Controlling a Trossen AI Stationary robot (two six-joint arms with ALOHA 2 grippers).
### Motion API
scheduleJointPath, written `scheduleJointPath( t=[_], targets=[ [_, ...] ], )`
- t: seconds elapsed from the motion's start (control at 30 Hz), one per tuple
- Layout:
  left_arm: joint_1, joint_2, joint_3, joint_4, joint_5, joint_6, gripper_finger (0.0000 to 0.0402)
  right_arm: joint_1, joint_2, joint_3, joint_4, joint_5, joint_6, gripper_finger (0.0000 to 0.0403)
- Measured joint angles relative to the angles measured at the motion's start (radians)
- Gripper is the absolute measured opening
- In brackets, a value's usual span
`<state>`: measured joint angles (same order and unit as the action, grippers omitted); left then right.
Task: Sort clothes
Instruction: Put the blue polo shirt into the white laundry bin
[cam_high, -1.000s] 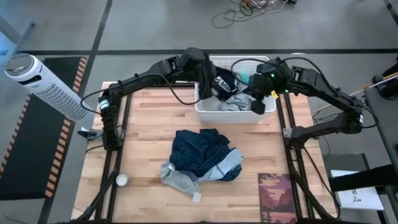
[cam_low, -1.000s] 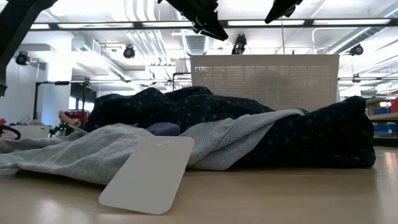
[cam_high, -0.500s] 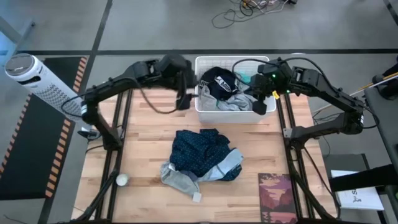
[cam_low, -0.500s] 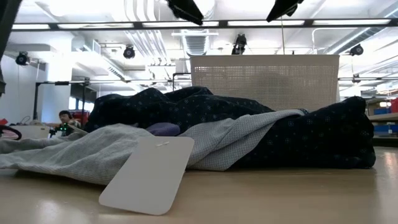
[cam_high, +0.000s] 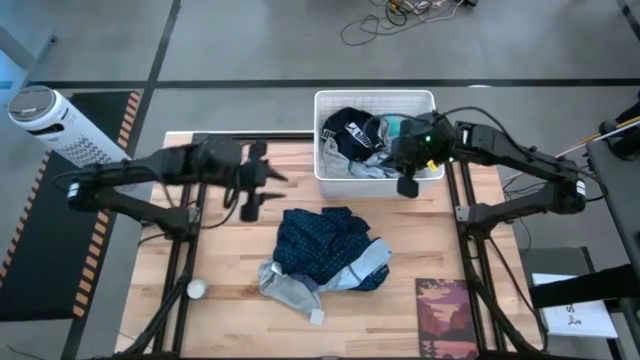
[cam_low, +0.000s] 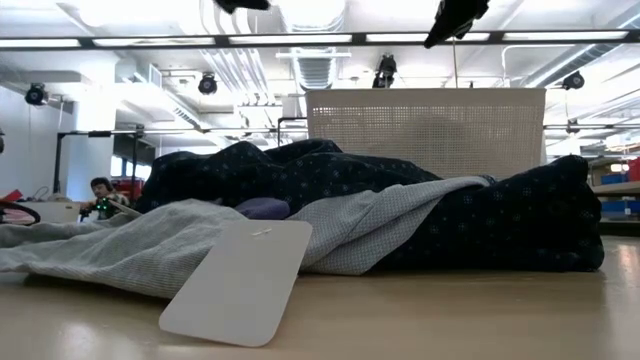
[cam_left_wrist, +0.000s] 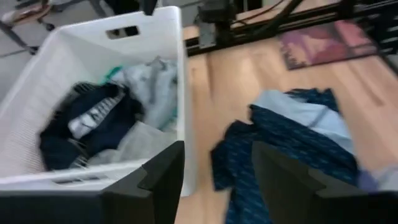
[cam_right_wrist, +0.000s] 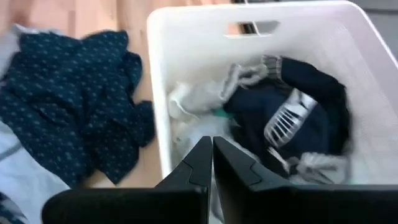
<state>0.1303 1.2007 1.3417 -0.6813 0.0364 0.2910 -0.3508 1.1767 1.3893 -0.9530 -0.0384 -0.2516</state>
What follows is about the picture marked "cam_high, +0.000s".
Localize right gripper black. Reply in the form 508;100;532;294
391;112;456;199

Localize grey knit garment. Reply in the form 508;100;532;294
321;137;402;180

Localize white tower air purifier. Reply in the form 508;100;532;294
7;84;154;202

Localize pale blue underwear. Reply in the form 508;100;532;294
317;238;393;294

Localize navy dotted garment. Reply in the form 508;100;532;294
272;206;392;293

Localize dark grey side table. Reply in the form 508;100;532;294
584;134;640;281

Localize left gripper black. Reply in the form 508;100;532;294
224;141;290;224

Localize sunset landscape print card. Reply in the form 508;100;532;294
414;277;480;360

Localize grey garment with white label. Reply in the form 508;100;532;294
258;258;326;327

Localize thin yellow white rod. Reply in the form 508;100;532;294
554;115;640;159

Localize black aluminium table frame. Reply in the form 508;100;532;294
112;130;551;360

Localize small white ball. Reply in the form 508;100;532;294
186;278;209;301

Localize black flat bar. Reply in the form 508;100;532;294
528;263;640;310

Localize black floor cable loop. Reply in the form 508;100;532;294
340;13;401;48

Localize black machine part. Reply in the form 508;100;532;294
598;99;640;161

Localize black mat with orange stripes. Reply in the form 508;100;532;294
0;89;146;321

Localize white plastic laundry basket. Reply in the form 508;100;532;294
313;89;446;200

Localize lavender garment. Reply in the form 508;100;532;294
289;272;322;292

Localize tangled floor cable bundle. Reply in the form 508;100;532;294
369;0;479;27

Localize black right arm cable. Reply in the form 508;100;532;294
439;105;532;152

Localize teal garment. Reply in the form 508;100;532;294
386;115;407;137

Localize white paper sheet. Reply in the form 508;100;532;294
532;272;620;340

